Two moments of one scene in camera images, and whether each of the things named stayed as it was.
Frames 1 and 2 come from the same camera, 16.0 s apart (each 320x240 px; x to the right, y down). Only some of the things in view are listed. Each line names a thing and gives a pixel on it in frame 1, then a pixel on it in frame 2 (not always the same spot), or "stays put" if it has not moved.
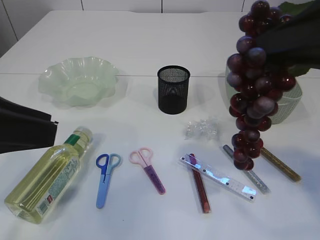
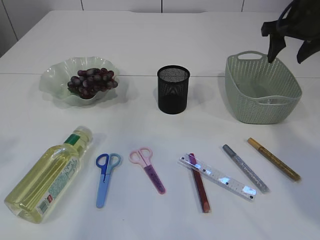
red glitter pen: (203, 197) stays put
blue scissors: (107, 162) stays put
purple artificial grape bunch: (256, 83) → (90, 82)
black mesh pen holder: (173, 83) stays put
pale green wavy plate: (79, 81) stays put
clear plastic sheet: (207, 127) → (268, 101)
